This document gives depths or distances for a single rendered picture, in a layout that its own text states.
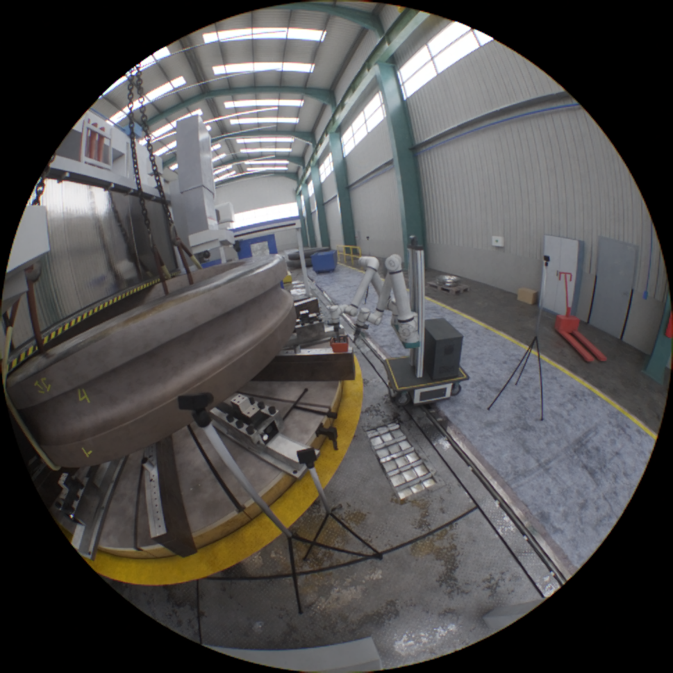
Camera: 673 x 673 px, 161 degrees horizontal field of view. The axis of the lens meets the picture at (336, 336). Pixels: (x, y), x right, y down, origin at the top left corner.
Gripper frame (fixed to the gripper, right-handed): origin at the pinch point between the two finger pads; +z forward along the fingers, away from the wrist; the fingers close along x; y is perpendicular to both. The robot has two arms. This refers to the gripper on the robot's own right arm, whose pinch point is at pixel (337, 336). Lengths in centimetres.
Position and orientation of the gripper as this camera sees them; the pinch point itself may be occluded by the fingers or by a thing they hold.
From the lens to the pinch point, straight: 257.2
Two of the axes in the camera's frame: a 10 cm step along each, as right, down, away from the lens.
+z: 1.3, 9.0, 4.2
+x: 1.3, -4.3, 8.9
